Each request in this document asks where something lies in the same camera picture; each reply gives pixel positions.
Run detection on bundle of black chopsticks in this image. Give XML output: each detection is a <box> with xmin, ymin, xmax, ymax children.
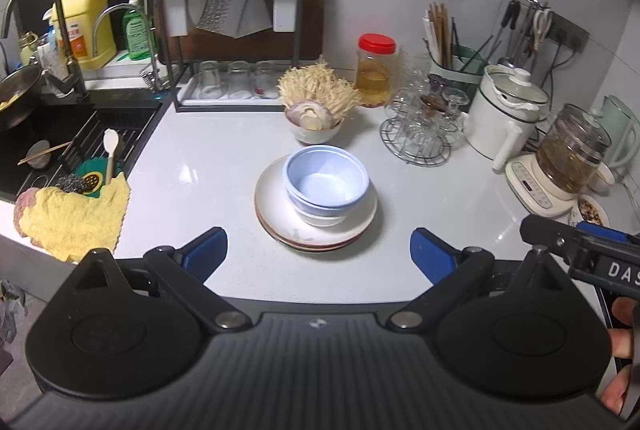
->
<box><xmin>450</xmin><ymin>18</ymin><xmax>496</xmax><ymax>71</ymax></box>

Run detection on peeled onion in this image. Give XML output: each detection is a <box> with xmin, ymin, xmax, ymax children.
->
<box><xmin>287</xmin><ymin>100</ymin><xmax>333</xmax><ymax>131</ymax></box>

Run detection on patterned bowl with grains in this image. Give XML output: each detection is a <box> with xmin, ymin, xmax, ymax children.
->
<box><xmin>577</xmin><ymin>193</ymin><xmax>611</xmax><ymax>227</ymax></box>

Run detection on black sink drain rack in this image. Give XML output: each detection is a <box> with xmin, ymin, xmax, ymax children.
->
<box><xmin>60</xmin><ymin>105</ymin><xmax>163</xmax><ymax>176</ymax></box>

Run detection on dark wall socket strip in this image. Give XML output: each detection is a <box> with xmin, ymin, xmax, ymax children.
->
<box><xmin>542</xmin><ymin>13</ymin><xmax>590</xmax><ymax>51</ymax></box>

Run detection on grey plastic bag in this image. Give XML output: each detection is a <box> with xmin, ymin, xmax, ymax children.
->
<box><xmin>0</xmin><ymin>280</ymin><xmax>28</xmax><ymax>346</ymax></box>

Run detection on mint green kettle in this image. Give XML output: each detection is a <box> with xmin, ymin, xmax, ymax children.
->
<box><xmin>597</xmin><ymin>95</ymin><xmax>640</xmax><ymax>171</ymax></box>

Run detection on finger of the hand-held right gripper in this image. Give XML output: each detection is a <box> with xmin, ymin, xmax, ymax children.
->
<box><xmin>575</xmin><ymin>220</ymin><xmax>640</xmax><ymax>245</ymax></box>
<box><xmin>520</xmin><ymin>214</ymin><xmax>583</xmax><ymax>261</ymax></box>

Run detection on deer patterned plate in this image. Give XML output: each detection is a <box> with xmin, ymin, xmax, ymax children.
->
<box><xmin>265</xmin><ymin>230</ymin><xmax>363</xmax><ymax>254</ymax></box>

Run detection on small steel faucet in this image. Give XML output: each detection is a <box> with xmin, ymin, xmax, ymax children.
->
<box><xmin>91</xmin><ymin>3</ymin><xmax>168</xmax><ymax>91</ymax></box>

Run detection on clear drinking glass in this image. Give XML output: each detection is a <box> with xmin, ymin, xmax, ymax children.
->
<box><xmin>197</xmin><ymin>60</ymin><xmax>226</xmax><ymax>98</ymax></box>
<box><xmin>226</xmin><ymin>60</ymin><xmax>253</xmax><ymax>98</ymax></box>
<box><xmin>252</xmin><ymin>60</ymin><xmax>281</xmax><ymax>98</ymax></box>

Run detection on yellow detergent bottle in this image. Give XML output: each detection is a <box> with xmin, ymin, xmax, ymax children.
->
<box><xmin>57</xmin><ymin>0</ymin><xmax>117</xmax><ymax>71</ymax></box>

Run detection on wire glass rack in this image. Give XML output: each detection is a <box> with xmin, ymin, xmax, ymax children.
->
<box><xmin>380</xmin><ymin>117</ymin><xmax>453</xmax><ymax>167</ymax></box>

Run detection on hanging utensil rack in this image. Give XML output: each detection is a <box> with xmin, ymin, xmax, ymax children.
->
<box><xmin>497</xmin><ymin>0</ymin><xmax>556</xmax><ymax>66</ymax></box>

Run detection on light blue plastic bowl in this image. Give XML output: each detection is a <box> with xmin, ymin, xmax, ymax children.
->
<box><xmin>283</xmin><ymin>146</ymin><xmax>370</xmax><ymax>211</ymax></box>
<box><xmin>286</xmin><ymin>187</ymin><xmax>369</xmax><ymax>217</ymax></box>

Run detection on white handled scissors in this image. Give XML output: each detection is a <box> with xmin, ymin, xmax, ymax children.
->
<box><xmin>530</xmin><ymin>8</ymin><xmax>553</xmax><ymax>51</ymax></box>

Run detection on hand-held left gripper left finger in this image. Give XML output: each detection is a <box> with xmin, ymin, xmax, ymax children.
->
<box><xmin>72</xmin><ymin>226</ymin><xmax>253</xmax><ymax>331</ymax></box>

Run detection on pale green jug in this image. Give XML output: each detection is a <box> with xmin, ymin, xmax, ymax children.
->
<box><xmin>19</xmin><ymin>30</ymin><xmax>41</xmax><ymax>66</ymax></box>

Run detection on white spatula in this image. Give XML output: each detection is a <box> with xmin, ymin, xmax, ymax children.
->
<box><xmin>102</xmin><ymin>129</ymin><xmax>121</xmax><ymax>186</ymax></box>

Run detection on steel pot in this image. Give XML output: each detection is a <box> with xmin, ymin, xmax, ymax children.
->
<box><xmin>0</xmin><ymin>63</ymin><xmax>46</xmax><ymax>131</ymax></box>

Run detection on cream kettle base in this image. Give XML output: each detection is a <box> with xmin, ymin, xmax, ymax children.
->
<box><xmin>505</xmin><ymin>153</ymin><xmax>581</xmax><ymax>217</ymax></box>

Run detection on yellow dish cloth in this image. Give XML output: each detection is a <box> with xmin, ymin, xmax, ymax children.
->
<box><xmin>14</xmin><ymin>175</ymin><xmax>132</xmax><ymax>263</ymax></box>

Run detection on small cream cup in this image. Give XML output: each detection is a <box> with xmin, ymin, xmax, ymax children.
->
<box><xmin>587</xmin><ymin>160</ymin><xmax>616</xmax><ymax>193</ymax></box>

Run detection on purple glass cup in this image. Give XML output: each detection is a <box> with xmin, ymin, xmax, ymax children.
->
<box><xmin>429</xmin><ymin>74</ymin><xmax>453</xmax><ymax>98</ymax></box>

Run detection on dark metal knife rack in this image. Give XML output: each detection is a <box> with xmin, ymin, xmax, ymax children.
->
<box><xmin>152</xmin><ymin>0</ymin><xmax>306</xmax><ymax>113</ymax></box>

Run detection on green sink mat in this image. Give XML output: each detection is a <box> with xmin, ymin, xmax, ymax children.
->
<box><xmin>75</xmin><ymin>155</ymin><xmax>126</xmax><ymax>198</ymax></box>

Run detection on steel kitchen knife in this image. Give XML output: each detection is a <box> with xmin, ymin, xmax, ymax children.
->
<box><xmin>235</xmin><ymin>0</ymin><xmax>273</xmax><ymax>38</ymax></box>

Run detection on wooden cutting board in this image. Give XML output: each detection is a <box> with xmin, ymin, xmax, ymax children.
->
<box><xmin>157</xmin><ymin>0</ymin><xmax>328</xmax><ymax>66</ymax></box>

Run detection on green dish soap bottle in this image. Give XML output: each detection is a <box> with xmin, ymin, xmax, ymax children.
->
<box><xmin>122</xmin><ymin>0</ymin><xmax>153</xmax><ymax>61</ymax></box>

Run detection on red lid plastic jar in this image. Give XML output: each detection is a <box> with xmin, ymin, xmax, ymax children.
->
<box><xmin>356</xmin><ymin>34</ymin><xmax>398</xmax><ymax>107</ymax></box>

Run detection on glass health kettle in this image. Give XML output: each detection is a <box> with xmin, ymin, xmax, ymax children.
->
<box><xmin>537</xmin><ymin>103</ymin><xmax>612</xmax><ymax>193</ymax></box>

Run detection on white ceramic bowl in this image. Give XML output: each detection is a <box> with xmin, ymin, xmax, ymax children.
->
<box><xmin>294</xmin><ymin>205</ymin><xmax>352</xmax><ymax>228</ymax></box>

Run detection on small dark dish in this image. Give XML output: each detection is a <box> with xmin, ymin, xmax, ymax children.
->
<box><xmin>17</xmin><ymin>139</ymin><xmax>72</xmax><ymax>168</ymax></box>

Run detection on bundle of wooden chopsticks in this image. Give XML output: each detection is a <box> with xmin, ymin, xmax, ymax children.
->
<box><xmin>424</xmin><ymin>2</ymin><xmax>453</xmax><ymax>68</ymax></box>

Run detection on tall steel faucet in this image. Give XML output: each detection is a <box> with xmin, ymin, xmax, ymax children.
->
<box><xmin>0</xmin><ymin>0</ymin><xmax>91</xmax><ymax>104</ymax></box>

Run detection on white bowl with vegetables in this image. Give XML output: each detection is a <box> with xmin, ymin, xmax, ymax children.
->
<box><xmin>286</xmin><ymin>110</ymin><xmax>343</xmax><ymax>145</ymax></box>

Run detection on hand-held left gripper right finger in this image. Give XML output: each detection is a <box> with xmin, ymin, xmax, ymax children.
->
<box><xmin>385</xmin><ymin>227</ymin><xmax>566</xmax><ymax>330</ymax></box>

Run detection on steel wool scrubber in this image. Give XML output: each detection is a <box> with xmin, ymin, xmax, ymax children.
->
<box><xmin>54</xmin><ymin>173</ymin><xmax>91</xmax><ymax>196</ymax></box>

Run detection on group of clear glass cups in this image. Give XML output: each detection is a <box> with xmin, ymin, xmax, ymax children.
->
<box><xmin>385</xmin><ymin>53</ymin><xmax>471</xmax><ymax>146</ymax></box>

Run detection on person's right hand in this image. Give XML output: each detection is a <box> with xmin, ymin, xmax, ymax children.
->
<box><xmin>600</xmin><ymin>297</ymin><xmax>640</xmax><ymax>416</ymax></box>

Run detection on blue cleaner bottle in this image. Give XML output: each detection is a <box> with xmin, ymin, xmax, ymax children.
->
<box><xmin>42</xmin><ymin>8</ymin><xmax>68</xmax><ymax>61</ymax></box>

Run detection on enoki mushroom bunch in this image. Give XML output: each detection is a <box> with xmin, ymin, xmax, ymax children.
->
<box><xmin>277</xmin><ymin>57</ymin><xmax>363</xmax><ymax>118</ymax></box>

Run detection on white leaf print plate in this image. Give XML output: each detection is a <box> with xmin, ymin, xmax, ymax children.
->
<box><xmin>257</xmin><ymin>215</ymin><xmax>372</xmax><ymax>250</ymax></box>

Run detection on white drip tray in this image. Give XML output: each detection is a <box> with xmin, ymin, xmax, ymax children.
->
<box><xmin>175</xmin><ymin>73</ymin><xmax>288</xmax><ymax>112</ymax></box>

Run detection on white electric pot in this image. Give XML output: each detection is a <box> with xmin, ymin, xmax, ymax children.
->
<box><xmin>462</xmin><ymin>64</ymin><xmax>551</xmax><ymax>171</ymax></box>

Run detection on green chopstick holder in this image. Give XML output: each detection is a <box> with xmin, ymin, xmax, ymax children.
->
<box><xmin>429</xmin><ymin>45</ymin><xmax>488</xmax><ymax>96</ymax></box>

